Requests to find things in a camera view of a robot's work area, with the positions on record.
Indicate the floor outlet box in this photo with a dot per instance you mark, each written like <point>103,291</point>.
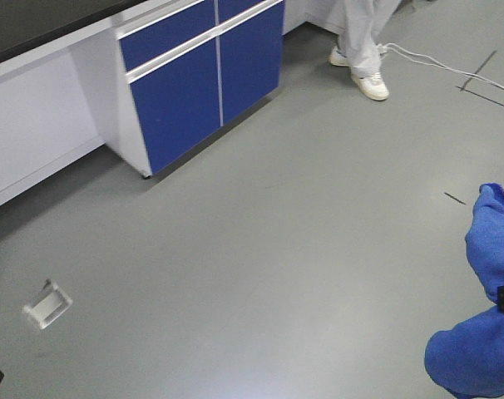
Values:
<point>46,306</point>

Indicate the blue white lab cabinet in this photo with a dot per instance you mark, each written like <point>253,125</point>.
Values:
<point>187,69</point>

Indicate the person in white trousers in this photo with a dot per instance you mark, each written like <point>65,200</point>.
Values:
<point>356,47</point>

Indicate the blue microfiber cloth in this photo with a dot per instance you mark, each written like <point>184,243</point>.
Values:
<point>468,359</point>

